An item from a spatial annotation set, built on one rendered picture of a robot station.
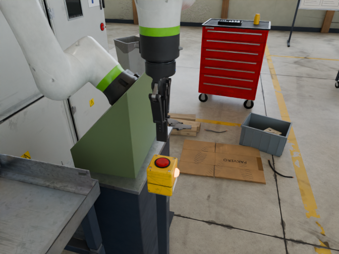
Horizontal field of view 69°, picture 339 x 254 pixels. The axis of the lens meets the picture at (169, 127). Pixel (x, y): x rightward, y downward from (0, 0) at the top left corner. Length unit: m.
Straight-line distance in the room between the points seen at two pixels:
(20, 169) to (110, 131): 0.30
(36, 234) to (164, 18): 0.60
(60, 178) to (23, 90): 0.73
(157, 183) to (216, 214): 1.08
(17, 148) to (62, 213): 0.80
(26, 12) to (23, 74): 0.71
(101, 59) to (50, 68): 0.20
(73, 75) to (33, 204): 0.41
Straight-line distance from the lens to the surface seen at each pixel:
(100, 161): 0.95
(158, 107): 0.60
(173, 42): 0.57
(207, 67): 2.97
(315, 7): 6.61
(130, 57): 3.45
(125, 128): 0.81
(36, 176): 0.90
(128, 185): 0.92
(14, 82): 1.44
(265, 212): 1.91
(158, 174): 0.75
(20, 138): 1.50
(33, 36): 0.81
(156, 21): 0.55
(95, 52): 0.95
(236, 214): 1.84
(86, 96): 1.94
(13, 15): 0.80
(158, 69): 0.58
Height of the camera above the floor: 1.40
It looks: 32 degrees down
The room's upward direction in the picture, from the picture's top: straight up
